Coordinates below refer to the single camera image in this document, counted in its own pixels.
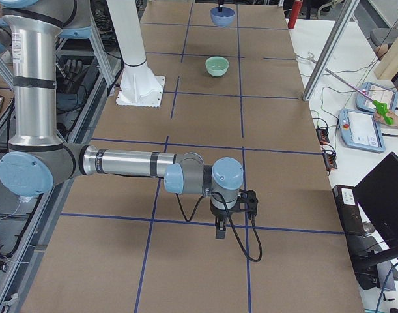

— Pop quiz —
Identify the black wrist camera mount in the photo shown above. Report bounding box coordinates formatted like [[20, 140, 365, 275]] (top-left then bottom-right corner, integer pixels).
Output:
[[234, 189, 259, 220]]

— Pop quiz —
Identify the blue tape line crosswise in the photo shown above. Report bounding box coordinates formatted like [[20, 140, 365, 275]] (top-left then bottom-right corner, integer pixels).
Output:
[[60, 213, 344, 235]]

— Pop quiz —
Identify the blue tape line lengthwise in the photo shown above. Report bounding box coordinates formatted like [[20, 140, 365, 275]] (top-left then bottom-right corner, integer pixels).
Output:
[[235, 4, 252, 312]]

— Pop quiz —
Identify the person hand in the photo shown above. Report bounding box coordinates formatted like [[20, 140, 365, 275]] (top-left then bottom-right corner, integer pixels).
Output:
[[374, 110, 398, 127]]

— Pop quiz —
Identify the black monitor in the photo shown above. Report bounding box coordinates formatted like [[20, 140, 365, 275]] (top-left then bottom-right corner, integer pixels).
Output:
[[354, 152, 398, 241]]

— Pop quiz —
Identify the aluminium frame post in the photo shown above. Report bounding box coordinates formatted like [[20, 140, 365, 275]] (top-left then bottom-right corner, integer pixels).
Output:
[[302, 0, 360, 101]]

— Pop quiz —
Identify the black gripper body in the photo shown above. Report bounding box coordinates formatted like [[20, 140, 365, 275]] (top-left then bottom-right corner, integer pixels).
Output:
[[210, 202, 231, 228]]

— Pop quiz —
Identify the green bowl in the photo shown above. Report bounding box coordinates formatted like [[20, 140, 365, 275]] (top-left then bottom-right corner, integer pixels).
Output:
[[205, 56, 230, 77]]

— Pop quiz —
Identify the black camera cable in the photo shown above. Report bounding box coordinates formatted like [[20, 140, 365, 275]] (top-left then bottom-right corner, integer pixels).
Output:
[[176, 192, 263, 262]]

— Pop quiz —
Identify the black desktop computer box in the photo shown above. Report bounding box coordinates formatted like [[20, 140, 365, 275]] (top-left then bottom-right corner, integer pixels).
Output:
[[332, 185, 376, 237]]

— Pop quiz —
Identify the far teach pendant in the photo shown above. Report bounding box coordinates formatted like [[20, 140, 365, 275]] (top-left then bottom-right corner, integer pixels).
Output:
[[356, 82, 398, 112]]

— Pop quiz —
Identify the teach pendant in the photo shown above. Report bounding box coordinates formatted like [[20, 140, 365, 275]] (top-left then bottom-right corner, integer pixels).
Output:
[[356, 82, 398, 112], [338, 108, 386, 153]]

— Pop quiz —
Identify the orange black electronics module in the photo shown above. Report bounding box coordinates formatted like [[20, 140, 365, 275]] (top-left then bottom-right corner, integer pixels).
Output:
[[315, 117, 330, 143]]

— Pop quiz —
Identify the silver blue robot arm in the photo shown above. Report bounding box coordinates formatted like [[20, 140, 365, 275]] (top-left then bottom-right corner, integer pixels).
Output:
[[0, 1, 245, 239]]

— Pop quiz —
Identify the blue network cable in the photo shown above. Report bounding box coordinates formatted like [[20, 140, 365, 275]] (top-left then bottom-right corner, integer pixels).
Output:
[[374, 262, 398, 313]]

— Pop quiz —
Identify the blue bowl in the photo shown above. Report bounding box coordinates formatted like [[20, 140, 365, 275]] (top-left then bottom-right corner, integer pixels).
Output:
[[210, 7, 236, 27]]

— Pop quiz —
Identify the red bottle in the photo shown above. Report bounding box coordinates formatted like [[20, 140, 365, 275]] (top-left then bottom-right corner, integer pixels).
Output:
[[287, 0, 303, 29]]

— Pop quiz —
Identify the wooden board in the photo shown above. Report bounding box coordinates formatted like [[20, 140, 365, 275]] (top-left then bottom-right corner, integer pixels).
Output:
[[374, 37, 398, 80]]

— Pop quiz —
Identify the green handled grabber stick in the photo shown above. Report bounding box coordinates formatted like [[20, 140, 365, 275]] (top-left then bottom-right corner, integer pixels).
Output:
[[324, 68, 392, 123]]

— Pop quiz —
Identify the near teach pendant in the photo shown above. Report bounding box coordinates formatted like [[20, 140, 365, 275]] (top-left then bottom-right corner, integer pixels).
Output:
[[338, 108, 386, 153]]

